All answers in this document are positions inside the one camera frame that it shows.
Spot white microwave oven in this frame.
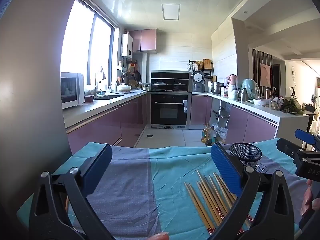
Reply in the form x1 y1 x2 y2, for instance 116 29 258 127
61 72 85 109

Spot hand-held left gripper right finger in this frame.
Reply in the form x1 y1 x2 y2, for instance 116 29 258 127
209 142 300 240

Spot clear plastic bag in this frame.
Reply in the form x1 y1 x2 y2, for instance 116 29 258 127
215 127 228 144

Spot ceiling light panel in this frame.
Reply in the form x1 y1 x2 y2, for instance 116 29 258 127
161 4 181 20

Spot white water heater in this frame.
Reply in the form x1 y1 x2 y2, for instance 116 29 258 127
121 34 133 57

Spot mint green air fryer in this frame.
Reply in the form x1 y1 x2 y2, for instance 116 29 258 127
241 79 261 100

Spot peninsula counter with pink cabinets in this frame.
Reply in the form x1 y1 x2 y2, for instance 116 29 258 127
191 91 310 146

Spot dark liquid plastic bottle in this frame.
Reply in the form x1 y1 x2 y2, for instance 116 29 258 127
206 126 217 147

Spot under-counter water purifier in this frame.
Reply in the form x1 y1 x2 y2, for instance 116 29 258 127
212 107 230 131

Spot teal and grey tablecloth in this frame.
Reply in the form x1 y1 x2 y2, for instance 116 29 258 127
16 137 320 240

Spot bunch of wooden chopsticks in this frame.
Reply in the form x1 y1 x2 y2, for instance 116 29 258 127
184 169 253 235

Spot kitchen window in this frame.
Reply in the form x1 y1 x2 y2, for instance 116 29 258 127
61 0 118 86

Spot pink wall cabinet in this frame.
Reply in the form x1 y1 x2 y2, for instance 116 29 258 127
129 29 157 53

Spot sink counter with pink cabinets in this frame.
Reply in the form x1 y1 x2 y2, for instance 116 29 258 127
62 90 148 148

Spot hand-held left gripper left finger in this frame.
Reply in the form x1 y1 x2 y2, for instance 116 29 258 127
28 143 116 240

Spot pink wall painting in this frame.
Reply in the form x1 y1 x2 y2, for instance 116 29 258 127
260 63 272 87

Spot person's right hand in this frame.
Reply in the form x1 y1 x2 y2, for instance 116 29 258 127
301 180 320 217

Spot person's left hand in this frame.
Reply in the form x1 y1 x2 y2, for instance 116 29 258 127
146 232 170 240

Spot black mesh utensil holder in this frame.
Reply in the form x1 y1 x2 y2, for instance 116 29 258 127
229 142 262 168

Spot leafy green vegetables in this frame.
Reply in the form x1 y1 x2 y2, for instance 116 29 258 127
281 99 305 115

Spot black wok with lid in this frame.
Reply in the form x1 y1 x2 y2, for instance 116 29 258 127
151 80 173 91

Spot steel stock pot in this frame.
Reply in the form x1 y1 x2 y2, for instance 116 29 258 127
211 82 224 94

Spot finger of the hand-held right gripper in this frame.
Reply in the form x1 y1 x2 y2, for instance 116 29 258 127
276 137 304 167
294 129 320 152

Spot wall rack with cutting boards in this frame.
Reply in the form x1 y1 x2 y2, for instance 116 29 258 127
189 59 214 72

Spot black integrated stove with oven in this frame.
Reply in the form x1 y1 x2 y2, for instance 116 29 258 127
150 70 192 129

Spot yellow cooking oil bottle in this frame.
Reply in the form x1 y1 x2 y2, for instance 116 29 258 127
202 124 210 144

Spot silver rice cooker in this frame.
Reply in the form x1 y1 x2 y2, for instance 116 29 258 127
192 70 205 92

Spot black stool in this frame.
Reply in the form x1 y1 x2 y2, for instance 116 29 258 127
304 104 317 128

